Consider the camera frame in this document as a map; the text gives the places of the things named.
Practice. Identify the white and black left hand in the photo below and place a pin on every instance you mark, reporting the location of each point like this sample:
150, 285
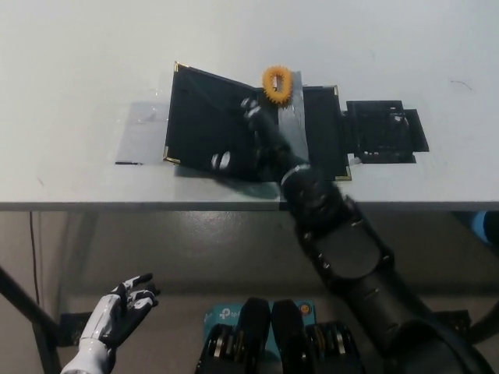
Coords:
113, 315

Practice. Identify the teal tp-link box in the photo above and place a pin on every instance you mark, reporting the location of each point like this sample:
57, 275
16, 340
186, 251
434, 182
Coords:
218, 315

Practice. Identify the black USC diary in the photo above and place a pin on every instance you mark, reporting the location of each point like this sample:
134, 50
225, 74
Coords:
195, 117

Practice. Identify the black floor tape patch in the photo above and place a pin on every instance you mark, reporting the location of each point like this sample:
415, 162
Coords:
454, 319
72, 327

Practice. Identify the blue round object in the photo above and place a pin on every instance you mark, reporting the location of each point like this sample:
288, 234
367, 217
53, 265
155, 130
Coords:
487, 228

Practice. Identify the grey duct tape strip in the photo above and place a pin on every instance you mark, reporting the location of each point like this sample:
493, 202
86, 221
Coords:
294, 117

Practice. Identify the clear plastic sheet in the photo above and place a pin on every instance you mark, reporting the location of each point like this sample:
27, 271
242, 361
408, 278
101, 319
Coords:
140, 132

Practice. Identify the black right hand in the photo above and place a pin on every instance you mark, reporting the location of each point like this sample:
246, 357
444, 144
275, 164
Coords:
273, 144

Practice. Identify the black tape patch on desk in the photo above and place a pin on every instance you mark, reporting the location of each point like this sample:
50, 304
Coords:
378, 132

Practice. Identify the black slanted table leg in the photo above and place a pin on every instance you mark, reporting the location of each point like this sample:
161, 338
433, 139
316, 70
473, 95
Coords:
23, 304
487, 323

